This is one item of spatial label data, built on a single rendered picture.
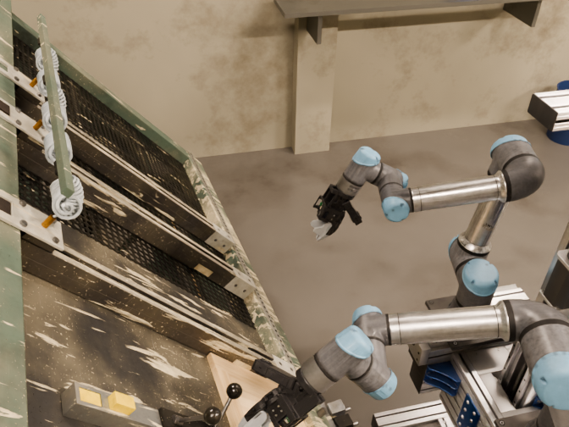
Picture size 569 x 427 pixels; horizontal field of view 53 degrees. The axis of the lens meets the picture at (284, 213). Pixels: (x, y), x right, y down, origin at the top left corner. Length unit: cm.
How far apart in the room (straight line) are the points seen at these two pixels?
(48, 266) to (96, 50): 308
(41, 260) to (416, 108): 414
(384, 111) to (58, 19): 264
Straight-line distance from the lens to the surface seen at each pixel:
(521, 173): 176
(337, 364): 124
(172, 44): 434
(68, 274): 142
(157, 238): 198
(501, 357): 220
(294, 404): 129
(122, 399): 122
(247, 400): 174
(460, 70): 515
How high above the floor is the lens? 257
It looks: 38 degrees down
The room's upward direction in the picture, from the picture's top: 1 degrees clockwise
